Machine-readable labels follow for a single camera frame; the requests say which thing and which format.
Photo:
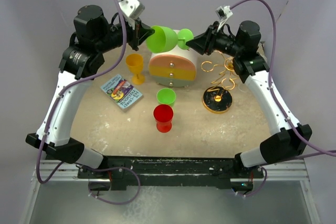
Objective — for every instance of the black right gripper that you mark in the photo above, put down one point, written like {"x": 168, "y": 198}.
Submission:
{"x": 210, "y": 37}

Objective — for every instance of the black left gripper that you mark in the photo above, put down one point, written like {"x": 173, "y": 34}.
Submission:
{"x": 137, "y": 35}

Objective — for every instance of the green goblet front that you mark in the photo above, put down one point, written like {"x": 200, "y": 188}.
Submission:
{"x": 165, "y": 39}

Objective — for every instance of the green goblet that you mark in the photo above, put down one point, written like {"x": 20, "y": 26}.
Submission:
{"x": 166, "y": 96}
{"x": 165, "y": 39}

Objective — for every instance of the gold wine glass rack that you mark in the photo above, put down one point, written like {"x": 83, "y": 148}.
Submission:
{"x": 217, "y": 98}

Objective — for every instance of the clear ribbed flute glass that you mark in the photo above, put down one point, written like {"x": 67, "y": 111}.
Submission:
{"x": 243, "y": 88}

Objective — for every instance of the red plastic goblet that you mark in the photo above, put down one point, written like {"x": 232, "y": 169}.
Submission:
{"x": 163, "y": 115}

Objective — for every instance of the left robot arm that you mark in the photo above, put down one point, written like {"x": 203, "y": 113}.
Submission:
{"x": 93, "y": 36}

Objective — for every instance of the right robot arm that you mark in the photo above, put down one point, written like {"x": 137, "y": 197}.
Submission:
{"x": 285, "y": 129}

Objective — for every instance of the white round drawer cabinet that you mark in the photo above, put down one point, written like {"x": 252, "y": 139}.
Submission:
{"x": 174, "y": 68}

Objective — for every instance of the yellow plastic goblet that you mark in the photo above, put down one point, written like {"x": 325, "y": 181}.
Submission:
{"x": 135, "y": 65}

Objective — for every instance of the green goblet near cabinet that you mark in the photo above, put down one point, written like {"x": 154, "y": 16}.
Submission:
{"x": 166, "y": 96}

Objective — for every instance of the blue treehouse paperback book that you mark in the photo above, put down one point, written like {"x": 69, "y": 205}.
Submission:
{"x": 121, "y": 92}

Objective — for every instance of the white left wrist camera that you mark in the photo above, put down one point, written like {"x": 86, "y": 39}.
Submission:
{"x": 132, "y": 9}

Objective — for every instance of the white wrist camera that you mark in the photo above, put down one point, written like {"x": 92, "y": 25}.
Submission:
{"x": 132, "y": 9}
{"x": 224, "y": 13}

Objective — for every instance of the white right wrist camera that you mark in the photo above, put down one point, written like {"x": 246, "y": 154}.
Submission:
{"x": 224, "y": 13}

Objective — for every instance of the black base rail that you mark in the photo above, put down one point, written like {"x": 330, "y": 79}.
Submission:
{"x": 221, "y": 173}

